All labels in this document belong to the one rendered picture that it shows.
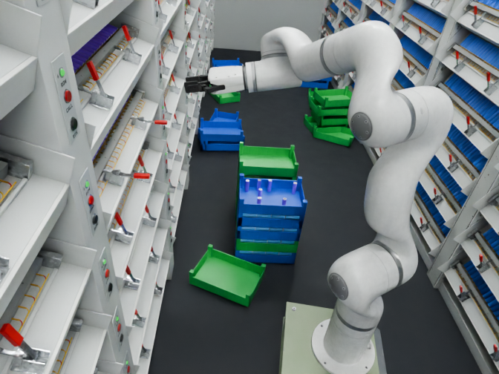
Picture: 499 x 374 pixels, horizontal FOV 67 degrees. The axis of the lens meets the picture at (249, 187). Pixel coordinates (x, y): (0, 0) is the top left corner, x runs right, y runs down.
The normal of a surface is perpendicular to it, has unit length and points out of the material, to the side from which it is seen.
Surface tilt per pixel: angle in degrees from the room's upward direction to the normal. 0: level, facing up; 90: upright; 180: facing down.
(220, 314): 0
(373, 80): 46
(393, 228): 94
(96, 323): 90
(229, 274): 0
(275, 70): 58
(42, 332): 19
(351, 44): 84
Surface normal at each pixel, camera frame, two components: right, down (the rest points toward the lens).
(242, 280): 0.07, -0.80
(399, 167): -0.32, -0.30
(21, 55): 0.40, -0.74
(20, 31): 0.02, 0.60
